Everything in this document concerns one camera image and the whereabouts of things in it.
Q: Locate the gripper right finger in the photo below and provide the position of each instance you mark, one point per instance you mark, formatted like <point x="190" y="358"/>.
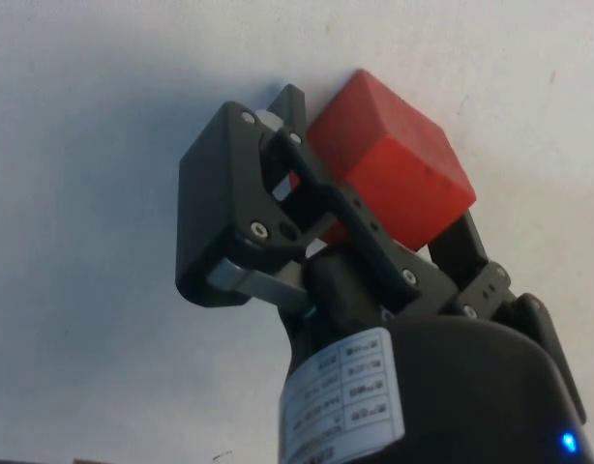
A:
<point x="459" y="256"/>

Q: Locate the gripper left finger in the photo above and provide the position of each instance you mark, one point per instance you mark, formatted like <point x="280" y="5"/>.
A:
<point x="215" y="193"/>

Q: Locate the red cube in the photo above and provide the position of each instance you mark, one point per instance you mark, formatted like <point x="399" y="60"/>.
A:
<point x="398" y="164"/>

